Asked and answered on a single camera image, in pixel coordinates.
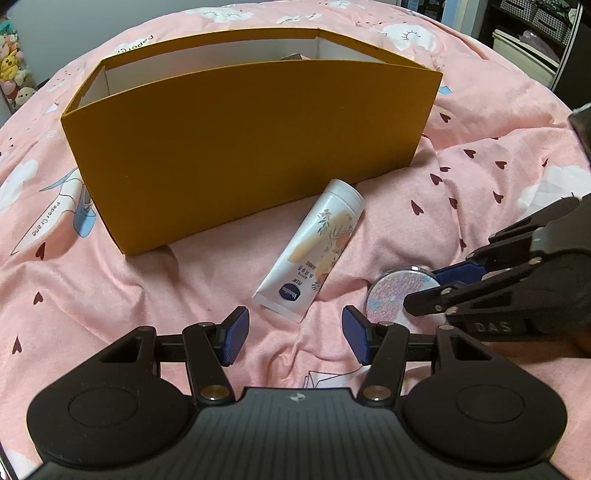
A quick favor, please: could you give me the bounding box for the round glitter compact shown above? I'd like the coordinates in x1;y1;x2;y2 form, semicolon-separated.
365;266;446;334

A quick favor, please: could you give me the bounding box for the white lotion tube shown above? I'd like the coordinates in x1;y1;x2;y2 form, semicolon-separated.
253;179;366;322

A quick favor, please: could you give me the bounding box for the dark grey small box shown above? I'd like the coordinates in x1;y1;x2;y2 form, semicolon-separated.
280;52;310;61

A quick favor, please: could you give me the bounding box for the pink printed bed quilt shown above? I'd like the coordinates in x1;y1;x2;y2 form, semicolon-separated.
1;1;590;476

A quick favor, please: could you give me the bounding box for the orange cardboard box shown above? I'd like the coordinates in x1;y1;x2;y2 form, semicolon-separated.
61;27;442;255

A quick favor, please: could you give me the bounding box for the storage shelf with baskets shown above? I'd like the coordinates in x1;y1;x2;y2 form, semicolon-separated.
478;1;590;109

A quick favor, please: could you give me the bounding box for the hanging plush toy stack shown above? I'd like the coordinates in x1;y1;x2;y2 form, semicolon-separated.
0;15;37;113

